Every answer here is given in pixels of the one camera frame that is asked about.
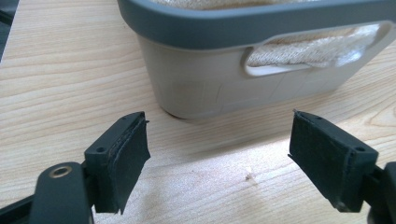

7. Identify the grey plastic basket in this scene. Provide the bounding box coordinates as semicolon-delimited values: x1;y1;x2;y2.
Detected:
117;0;396;120

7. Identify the beige knitted cloth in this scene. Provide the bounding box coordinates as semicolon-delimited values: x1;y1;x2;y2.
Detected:
150;0;379;69

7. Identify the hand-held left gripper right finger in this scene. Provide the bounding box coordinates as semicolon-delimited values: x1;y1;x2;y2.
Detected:
288;108;380;214

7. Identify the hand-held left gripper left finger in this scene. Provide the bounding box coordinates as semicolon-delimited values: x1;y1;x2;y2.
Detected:
83;111;151;216

